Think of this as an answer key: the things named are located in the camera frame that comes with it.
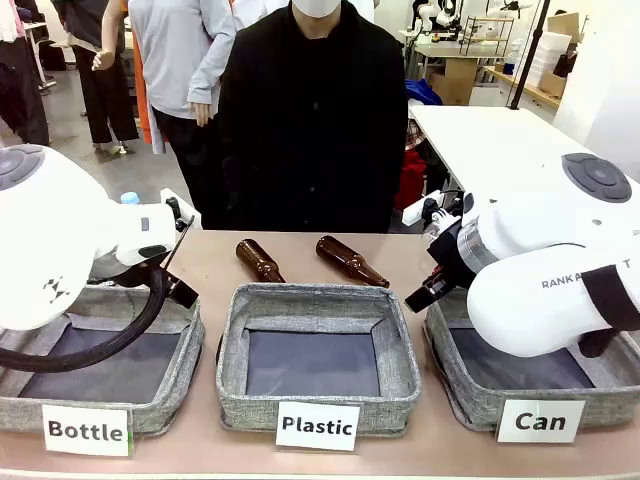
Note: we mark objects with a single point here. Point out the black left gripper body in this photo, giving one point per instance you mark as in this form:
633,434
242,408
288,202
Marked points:
125,275

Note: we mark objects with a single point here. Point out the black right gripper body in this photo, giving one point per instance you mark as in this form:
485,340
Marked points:
450,255

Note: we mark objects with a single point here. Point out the brown glass bottle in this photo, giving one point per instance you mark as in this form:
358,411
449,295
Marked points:
257,260
345,260

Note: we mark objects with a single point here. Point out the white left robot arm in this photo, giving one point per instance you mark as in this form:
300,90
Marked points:
50,225

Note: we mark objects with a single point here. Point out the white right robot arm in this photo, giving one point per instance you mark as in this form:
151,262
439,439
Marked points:
530,310

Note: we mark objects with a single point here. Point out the grey fabric basket labelled Bottle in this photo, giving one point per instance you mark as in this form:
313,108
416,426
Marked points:
165,415

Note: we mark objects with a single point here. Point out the grey fabric basket labelled Can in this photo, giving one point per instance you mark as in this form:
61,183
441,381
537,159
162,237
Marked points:
480,410

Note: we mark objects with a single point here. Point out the grey fabric basket labelled Plastic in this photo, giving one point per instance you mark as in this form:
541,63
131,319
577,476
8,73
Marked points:
235,410

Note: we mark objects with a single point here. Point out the white Can label card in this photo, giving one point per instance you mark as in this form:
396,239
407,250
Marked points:
540,421

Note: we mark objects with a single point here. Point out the light shirt bystander's hand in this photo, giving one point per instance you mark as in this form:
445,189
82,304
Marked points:
204,112

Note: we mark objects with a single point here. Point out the orange bystander's hand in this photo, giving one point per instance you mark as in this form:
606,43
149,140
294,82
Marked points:
102,60

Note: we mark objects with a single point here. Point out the red bag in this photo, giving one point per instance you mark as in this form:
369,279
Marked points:
410,180

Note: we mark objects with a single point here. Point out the white side table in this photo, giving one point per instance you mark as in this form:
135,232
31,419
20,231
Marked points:
500,145

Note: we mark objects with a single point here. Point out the plaid cloth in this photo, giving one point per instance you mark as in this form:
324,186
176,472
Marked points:
413,135

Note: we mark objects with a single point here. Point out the white Bottle label card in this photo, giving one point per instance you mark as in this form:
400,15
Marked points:
85,430

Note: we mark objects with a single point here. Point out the blue cloth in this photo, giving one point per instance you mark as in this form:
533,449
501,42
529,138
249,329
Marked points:
422,92

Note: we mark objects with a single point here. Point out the bystander in orange garment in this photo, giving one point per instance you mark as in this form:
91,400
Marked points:
143,110

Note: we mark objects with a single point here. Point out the white Plastic label card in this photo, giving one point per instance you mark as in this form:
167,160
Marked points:
317,426

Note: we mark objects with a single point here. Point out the bystander in dark vest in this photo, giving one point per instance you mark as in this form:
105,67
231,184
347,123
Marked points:
105,100

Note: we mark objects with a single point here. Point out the wooden background desk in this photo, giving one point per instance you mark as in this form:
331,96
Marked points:
460,70

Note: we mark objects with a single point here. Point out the person in black coat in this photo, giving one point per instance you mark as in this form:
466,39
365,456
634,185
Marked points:
310,125

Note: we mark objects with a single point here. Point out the clear bottle blue liquid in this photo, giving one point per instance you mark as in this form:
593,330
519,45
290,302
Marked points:
510,65

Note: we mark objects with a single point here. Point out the bystander in black trousers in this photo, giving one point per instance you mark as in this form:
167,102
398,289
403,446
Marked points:
20,100

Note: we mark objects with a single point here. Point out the black slanted pole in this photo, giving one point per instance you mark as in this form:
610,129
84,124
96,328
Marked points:
527,55

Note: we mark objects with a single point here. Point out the stack of white boxes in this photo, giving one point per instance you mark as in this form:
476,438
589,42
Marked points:
547,55

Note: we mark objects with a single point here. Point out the bystander in light blue shirt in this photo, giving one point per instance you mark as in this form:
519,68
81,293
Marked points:
170,50

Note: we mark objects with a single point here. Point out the brown cardboard box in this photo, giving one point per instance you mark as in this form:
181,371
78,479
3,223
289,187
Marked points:
562,22

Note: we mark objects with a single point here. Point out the white face mask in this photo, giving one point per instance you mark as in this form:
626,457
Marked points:
315,6

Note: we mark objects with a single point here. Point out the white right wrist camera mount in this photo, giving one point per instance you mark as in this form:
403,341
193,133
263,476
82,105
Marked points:
415,210

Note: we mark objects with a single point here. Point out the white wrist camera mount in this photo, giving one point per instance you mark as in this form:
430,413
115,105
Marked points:
165,194
415,210

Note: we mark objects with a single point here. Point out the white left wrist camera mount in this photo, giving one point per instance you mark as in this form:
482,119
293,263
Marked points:
165,194

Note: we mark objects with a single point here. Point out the wooden wall counter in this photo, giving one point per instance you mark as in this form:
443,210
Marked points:
530,87

